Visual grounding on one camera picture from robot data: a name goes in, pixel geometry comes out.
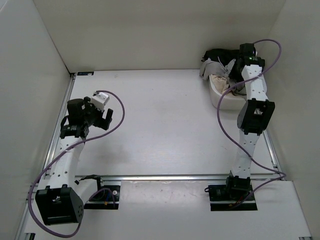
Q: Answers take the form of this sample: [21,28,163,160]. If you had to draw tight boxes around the black garment in basket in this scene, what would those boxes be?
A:
[201,48,239,65]

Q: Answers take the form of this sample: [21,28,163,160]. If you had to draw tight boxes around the white laundry basket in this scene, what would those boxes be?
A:
[209,79,246,111]

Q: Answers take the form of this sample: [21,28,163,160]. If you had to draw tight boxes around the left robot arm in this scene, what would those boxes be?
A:
[35,92,113,226]

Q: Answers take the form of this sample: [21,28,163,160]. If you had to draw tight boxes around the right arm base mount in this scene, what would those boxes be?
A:
[204,184,258,212]

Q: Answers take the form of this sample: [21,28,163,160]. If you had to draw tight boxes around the grey trousers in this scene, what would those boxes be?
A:
[199,58,236,81]

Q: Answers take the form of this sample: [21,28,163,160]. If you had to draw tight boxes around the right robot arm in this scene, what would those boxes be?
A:
[224,43,275,200]

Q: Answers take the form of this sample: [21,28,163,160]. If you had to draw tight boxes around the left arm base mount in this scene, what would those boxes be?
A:
[80,174,121,210]

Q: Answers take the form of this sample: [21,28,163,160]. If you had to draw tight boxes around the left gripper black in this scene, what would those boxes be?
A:
[82,97,113,131]

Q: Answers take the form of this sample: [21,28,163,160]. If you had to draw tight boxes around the aluminium front rail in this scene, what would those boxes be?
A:
[74,174,286,182]

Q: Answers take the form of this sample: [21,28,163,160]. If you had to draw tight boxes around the blue label sticker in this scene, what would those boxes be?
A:
[77,71,94,76]

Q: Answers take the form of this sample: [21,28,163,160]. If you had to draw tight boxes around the beige garment in basket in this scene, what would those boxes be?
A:
[209,74,247,97]

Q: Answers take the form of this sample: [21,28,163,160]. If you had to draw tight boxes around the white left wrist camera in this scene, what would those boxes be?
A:
[90,91,110,112]

